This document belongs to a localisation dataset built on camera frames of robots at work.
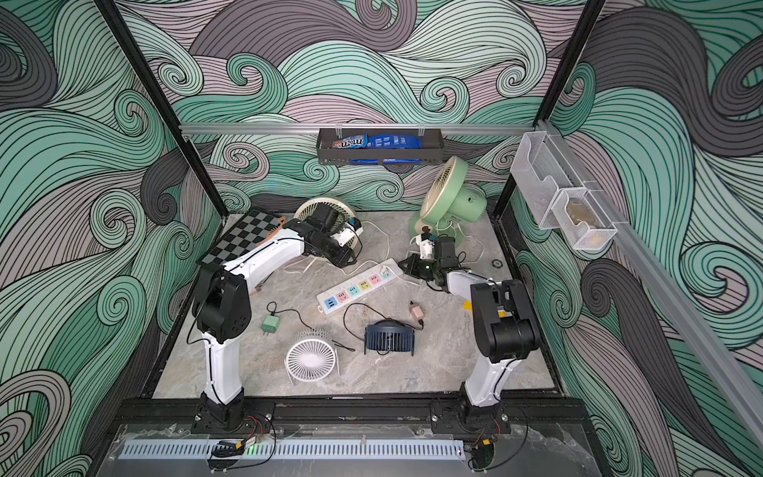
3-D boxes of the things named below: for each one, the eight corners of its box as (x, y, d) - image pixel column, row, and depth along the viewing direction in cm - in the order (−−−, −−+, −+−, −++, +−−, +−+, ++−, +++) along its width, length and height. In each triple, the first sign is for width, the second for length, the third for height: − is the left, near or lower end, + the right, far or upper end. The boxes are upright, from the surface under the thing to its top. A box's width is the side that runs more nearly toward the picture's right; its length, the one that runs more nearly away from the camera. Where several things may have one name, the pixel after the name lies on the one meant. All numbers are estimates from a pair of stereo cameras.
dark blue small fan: (365, 355, 85) (364, 345, 79) (365, 330, 90) (364, 319, 84) (412, 355, 85) (414, 345, 79) (410, 330, 90) (412, 319, 84)
